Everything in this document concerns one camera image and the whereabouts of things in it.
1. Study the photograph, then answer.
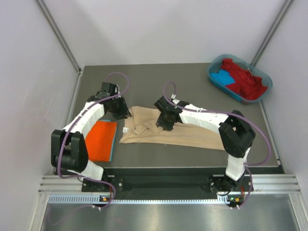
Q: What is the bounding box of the beige t shirt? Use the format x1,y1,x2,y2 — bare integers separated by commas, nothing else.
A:
120,106,224,151

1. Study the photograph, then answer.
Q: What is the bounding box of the aluminium corner post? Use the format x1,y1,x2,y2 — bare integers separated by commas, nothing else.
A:
34,0,81,73
250,0,294,66

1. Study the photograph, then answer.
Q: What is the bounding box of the teal plastic basket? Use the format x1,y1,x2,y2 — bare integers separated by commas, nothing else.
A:
207,54,273,104

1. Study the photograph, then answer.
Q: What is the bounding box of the light blue folded t shirt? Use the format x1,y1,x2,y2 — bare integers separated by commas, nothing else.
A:
100,120,117,162

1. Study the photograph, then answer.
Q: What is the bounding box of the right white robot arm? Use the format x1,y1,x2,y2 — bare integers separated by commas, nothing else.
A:
154,96,256,191

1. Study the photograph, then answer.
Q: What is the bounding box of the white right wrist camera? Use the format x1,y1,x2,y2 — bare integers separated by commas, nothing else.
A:
170,94,180,104

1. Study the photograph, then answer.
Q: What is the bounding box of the orange folded t shirt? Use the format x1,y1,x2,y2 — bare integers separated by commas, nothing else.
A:
85,121,108,162

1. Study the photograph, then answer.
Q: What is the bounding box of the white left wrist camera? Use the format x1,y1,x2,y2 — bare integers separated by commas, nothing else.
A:
115,85,120,94

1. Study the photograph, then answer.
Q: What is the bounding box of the left aluminium corner post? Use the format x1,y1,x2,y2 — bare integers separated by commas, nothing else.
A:
34,0,81,73

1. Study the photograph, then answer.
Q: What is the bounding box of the red t shirt in basket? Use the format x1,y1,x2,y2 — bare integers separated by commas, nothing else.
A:
221,59,268,101

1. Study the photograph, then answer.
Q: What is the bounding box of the blue t shirt in basket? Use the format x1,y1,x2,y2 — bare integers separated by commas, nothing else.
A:
210,70,235,86

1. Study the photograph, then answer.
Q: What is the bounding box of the right aluminium corner post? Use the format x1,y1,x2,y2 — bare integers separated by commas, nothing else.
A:
250,0,294,66

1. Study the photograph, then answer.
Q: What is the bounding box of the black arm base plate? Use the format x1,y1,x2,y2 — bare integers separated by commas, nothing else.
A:
81,167,253,194

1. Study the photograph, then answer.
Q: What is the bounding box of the slotted grey cable duct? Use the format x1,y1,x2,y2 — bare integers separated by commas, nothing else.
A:
48,193,244,205

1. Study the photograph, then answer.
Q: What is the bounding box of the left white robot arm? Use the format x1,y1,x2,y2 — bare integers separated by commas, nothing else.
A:
51,82,130,191

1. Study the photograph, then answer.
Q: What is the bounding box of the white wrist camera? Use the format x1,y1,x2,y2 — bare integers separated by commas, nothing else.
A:
170,94,180,104
115,85,120,94

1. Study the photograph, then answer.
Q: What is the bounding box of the aluminium frame rail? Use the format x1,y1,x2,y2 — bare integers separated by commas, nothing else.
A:
38,174,300,194

